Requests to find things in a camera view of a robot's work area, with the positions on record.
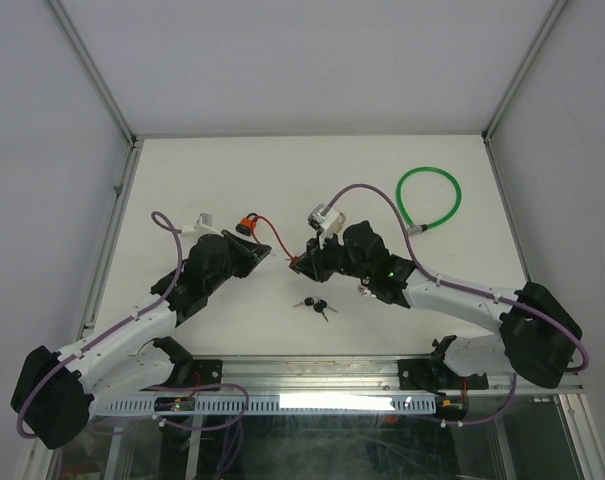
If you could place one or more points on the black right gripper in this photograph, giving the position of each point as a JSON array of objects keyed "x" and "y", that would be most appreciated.
[{"x": 312, "y": 264}]

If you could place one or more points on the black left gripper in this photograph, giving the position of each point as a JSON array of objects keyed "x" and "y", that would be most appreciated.
[{"x": 251, "y": 253}]

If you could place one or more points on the red cable padlock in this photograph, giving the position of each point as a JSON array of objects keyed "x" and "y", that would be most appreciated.
[{"x": 289, "y": 255}]

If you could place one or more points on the silver key pair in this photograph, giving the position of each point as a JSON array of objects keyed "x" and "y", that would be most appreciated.
[{"x": 365, "y": 291}]

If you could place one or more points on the brass padlock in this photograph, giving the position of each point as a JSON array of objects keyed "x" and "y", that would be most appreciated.
[{"x": 340, "y": 221}]

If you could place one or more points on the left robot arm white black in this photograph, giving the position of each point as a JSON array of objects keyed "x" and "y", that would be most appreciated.
[{"x": 59, "y": 391}]

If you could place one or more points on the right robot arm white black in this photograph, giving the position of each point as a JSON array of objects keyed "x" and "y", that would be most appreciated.
[{"x": 528, "y": 332}]

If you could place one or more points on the black head key left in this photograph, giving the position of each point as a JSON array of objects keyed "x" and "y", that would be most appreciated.
[{"x": 309, "y": 301}]

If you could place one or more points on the black head key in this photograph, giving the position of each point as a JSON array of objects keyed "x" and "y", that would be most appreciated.
[
  {"x": 321, "y": 307},
  {"x": 309, "y": 301}
]

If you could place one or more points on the black head key right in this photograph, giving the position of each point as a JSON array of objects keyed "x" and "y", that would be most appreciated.
[{"x": 321, "y": 307}]

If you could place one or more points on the orange black padlock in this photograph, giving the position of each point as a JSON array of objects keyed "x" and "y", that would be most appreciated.
[{"x": 246, "y": 225}]

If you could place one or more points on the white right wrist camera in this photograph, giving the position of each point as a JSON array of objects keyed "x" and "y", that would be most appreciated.
[{"x": 322, "y": 220}]

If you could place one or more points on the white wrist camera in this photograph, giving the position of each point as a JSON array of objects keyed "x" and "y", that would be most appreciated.
[
  {"x": 203, "y": 226},
  {"x": 322, "y": 220}
]

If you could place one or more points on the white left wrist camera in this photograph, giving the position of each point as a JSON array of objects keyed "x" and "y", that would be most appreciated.
[{"x": 203, "y": 226}]

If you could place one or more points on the green cable lock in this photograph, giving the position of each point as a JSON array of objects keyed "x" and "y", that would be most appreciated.
[{"x": 427, "y": 197}]

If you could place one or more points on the aluminium mounting rail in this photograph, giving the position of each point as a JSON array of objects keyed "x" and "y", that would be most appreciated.
[{"x": 262, "y": 375}]

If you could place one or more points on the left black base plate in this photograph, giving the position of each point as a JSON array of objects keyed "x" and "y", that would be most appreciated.
[{"x": 193, "y": 373}]

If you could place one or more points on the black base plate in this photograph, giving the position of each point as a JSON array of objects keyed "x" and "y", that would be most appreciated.
[
  {"x": 435, "y": 377},
  {"x": 193, "y": 373}
]

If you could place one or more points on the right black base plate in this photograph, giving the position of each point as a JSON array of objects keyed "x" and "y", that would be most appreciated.
[{"x": 435, "y": 377}]

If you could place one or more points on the white perforated cable duct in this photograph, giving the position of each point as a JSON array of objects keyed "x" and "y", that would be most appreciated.
[{"x": 281, "y": 404}]

